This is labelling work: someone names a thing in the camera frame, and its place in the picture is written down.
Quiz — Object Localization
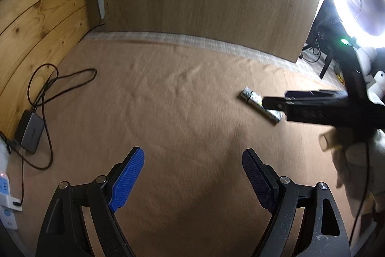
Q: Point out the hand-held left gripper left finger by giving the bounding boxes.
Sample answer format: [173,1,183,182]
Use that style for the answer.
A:
[35,146,145,257]

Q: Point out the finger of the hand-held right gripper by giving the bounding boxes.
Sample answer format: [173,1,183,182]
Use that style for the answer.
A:
[262,97,351,126]
[285,90,348,99]

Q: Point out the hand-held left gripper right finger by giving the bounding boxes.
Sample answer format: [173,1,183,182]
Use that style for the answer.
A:
[242,149,352,257]

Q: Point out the battery pack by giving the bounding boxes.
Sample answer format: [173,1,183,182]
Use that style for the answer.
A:
[241,87,283,124]

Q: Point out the person's right hand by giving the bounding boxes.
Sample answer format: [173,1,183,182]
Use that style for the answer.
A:
[319,127,385,200]

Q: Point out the small penguin plush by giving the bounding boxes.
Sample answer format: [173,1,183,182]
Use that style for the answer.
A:
[365,72,385,104]

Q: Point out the black tripod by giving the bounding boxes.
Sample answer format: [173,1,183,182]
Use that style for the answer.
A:
[301,43,336,79]

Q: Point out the large penguin plush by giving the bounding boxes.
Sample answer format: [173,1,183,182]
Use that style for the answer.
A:
[356,48,378,77]

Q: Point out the grey charger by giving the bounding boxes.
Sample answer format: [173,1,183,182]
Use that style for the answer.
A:
[20,110,45,153]

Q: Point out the white plug adapter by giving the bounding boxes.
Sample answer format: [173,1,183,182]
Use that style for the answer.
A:
[0,195,23,211]

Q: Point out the white power strip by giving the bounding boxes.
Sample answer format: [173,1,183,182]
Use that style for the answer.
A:
[0,173,19,229]

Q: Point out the pine wood panel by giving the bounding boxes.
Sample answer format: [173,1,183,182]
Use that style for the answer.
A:
[0,0,91,140]

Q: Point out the black tripod cables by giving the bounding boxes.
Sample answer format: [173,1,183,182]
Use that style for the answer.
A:
[301,46,321,63]

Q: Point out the black charger cable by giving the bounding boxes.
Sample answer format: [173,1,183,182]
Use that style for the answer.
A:
[0,64,97,170]

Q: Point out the ring light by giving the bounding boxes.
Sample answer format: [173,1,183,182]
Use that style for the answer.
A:
[332,0,385,48]

